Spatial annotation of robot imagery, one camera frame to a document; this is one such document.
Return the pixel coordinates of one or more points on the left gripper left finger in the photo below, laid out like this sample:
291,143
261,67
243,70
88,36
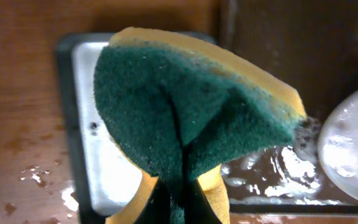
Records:
157,207

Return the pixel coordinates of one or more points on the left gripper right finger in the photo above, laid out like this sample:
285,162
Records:
197,208

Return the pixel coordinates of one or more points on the small black soapy tray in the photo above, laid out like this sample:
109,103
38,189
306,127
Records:
110,189

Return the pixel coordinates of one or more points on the pale green plate top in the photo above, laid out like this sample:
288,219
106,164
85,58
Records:
338,146

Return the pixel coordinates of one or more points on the large brown serving tray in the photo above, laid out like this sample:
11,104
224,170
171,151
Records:
310,44

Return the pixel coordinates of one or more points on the green yellow sponge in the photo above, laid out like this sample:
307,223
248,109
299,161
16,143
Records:
179,108

